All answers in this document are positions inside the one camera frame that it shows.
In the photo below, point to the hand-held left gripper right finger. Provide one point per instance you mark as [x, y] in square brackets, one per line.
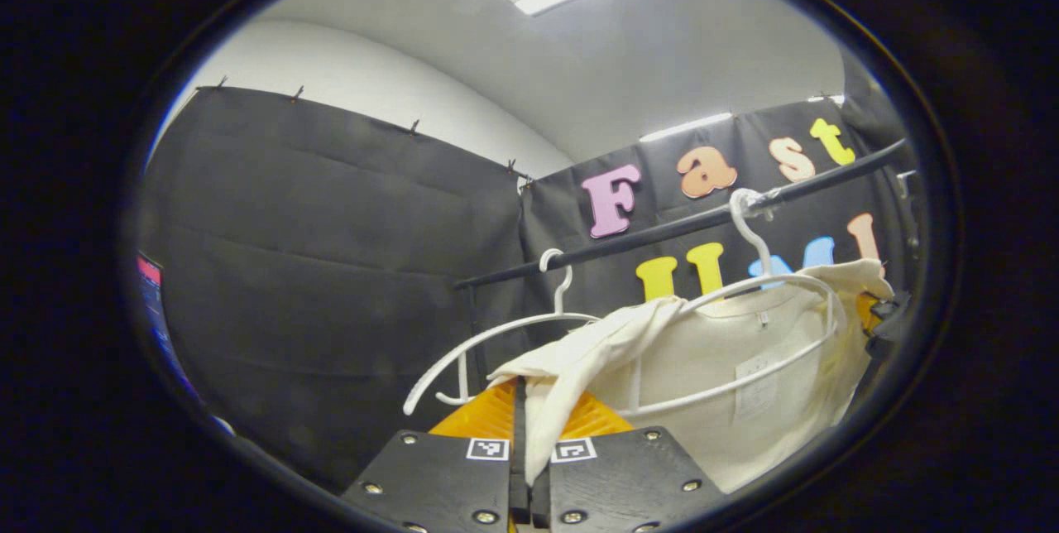
[620, 483]

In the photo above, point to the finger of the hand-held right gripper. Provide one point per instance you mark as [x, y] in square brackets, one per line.
[889, 324]

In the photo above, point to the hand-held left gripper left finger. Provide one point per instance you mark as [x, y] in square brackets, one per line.
[438, 483]

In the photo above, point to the cream shirt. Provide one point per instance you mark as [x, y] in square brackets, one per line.
[711, 351]

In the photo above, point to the white plastic hanger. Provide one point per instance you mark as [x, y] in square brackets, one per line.
[529, 320]
[794, 276]

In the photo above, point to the black clothes rack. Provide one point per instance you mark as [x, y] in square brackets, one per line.
[662, 226]

